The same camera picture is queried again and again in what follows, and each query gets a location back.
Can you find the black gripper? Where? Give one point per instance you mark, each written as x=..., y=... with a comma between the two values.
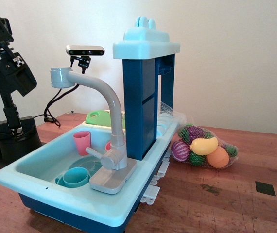
x=14, y=72

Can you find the grey faucet lever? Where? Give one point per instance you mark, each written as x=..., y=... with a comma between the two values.
x=94, y=153

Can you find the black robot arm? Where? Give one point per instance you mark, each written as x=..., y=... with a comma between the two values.
x=18, y=135

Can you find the green plastic cutting board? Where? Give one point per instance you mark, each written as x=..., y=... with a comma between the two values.
x=99, y=117

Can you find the pink plastic cup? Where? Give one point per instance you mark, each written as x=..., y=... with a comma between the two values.
x=108, y=146
x=82, y=140

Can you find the blue toy sink basin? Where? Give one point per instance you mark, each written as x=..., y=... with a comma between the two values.
x=33, y=177

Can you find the teal plastic plate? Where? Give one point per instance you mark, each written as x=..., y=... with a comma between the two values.
x=91, y=163

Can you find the teal plastic cup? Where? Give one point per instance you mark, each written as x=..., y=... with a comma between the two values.
x=73, y=178

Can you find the blue toy shelf tower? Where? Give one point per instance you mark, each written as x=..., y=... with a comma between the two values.
x=148, y=62

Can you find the grey toy faucet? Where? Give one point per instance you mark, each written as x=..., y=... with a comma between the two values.
x=116, y=166

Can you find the white plastic clip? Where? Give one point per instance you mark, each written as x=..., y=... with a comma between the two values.
x=160, y=173
x=150, y=195

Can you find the purple striped toy vegetable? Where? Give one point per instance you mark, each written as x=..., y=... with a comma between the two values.
x=180, y=151

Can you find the mesh bag of toy food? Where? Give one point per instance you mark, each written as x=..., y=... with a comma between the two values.
x=187, y=132

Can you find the yellow toy mango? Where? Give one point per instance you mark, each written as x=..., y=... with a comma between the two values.
x=204, y=146

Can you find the orange toy fruit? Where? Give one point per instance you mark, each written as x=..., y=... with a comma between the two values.
x=219, y=158

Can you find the black tape square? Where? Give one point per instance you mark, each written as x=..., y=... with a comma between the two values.
x=265, y=188

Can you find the silver depth camera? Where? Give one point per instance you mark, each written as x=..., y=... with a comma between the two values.
x=80, y=50

